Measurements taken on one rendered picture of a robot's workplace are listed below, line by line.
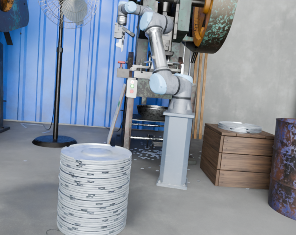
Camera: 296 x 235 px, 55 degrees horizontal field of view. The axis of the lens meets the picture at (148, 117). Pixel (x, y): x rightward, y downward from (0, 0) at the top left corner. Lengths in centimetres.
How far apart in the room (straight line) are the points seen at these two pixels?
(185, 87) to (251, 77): 241
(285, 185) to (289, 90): 277
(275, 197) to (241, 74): 250
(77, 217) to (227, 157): 105
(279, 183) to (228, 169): 37
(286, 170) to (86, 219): 101
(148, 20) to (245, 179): 116
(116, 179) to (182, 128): 68
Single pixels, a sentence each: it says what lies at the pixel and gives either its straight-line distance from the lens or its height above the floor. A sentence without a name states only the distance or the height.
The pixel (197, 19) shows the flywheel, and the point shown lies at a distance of 293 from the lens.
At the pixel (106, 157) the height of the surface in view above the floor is 31.
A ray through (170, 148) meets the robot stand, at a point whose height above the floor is 23.
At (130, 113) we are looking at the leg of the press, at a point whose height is 37.
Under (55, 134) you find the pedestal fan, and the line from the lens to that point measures 271.
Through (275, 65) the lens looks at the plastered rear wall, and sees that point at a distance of 419.
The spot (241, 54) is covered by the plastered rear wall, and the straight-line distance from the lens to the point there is 399.
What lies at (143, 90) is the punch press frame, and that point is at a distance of 226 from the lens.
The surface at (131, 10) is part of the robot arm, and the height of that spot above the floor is 111.
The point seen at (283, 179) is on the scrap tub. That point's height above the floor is 18.
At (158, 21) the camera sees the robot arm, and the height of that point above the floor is 99.
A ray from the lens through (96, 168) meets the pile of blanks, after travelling 109.
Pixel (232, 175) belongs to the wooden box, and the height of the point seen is 8.
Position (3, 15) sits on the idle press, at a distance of 273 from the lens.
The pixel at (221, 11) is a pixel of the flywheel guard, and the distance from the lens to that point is 230.
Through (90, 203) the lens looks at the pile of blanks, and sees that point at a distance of 113.
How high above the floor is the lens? 61
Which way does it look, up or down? 7 degrees down
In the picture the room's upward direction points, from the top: 5 degrees clockwise
